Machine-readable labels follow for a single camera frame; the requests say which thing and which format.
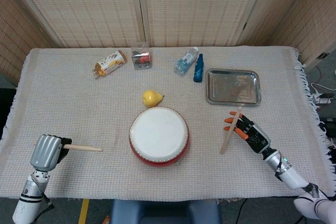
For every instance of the steel rectangular tray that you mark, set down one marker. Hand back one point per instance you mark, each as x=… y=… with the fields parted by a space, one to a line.
x=233 y=87

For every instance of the blue padded seat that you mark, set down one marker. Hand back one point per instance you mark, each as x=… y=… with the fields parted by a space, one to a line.
x=157 y=211

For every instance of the red and white drum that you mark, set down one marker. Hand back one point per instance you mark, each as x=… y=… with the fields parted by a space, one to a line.
x=158 y=132

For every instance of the wooden drumstick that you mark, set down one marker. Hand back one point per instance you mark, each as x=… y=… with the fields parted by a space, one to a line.
x=84 y=148
x=226 y=142

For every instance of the clear plastic printed box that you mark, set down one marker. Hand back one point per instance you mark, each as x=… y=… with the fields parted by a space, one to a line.
x=141 y=60

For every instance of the yellow floor tape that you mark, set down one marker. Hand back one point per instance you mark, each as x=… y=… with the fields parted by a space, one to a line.
x=83 y=212

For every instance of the white power strip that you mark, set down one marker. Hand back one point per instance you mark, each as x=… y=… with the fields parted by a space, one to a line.
x=323 y=99

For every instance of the yellow pear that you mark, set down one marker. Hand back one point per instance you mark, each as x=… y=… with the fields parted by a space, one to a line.
x=150 y=98

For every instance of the black box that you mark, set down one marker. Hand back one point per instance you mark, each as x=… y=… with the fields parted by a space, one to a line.
x=329 y=127

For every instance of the amber tea bottle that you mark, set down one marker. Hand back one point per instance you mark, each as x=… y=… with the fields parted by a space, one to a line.
x=110 y=64

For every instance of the clear water bottle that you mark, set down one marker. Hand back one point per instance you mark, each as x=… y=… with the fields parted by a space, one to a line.
x=183 y=62

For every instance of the beige woven tablecloth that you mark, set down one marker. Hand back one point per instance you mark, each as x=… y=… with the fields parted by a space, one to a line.
x=78 y=103

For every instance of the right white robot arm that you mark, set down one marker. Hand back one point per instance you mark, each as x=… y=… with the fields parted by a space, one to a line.
x=291 y=175

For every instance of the right orange-tipped robot hand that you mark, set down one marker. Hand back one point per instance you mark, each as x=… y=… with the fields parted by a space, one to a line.
x=256 y=137

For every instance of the small blue bottle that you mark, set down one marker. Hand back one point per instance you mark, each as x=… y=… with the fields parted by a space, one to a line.
x=198 y=72

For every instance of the woven bamboo folding screen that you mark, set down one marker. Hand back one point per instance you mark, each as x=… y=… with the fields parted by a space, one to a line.
x=78 y=11

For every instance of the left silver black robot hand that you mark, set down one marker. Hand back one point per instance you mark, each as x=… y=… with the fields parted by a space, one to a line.
x=46 y=151

